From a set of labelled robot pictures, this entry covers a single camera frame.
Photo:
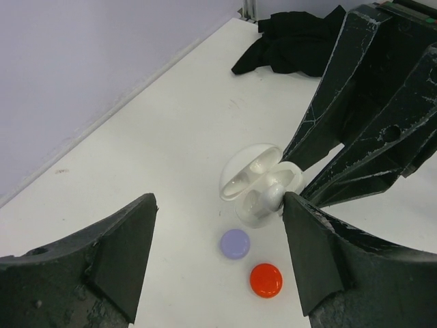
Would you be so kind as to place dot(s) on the red earbud charging case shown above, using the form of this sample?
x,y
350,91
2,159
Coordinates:
x,y
266,280

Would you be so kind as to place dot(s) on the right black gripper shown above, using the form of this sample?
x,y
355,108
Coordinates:
x,y
377,97

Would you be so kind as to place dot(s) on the black cloth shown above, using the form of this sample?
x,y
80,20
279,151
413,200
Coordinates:
x,y
293,42

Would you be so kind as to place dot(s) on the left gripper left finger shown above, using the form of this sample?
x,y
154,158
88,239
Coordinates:
x,y
91,278

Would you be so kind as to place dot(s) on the white earbud charging case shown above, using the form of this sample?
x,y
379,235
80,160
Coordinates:
x,y
252,170

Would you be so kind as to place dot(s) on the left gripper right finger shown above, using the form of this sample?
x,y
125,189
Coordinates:
x,y
347,277

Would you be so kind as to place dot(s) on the right aluminium frame post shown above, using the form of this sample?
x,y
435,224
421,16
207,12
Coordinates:
x,y
248,11

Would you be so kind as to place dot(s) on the purple charging case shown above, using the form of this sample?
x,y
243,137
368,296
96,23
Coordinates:
x,y
235,244

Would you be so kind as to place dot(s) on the white earbud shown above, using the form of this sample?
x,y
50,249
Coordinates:
x,y
269,201

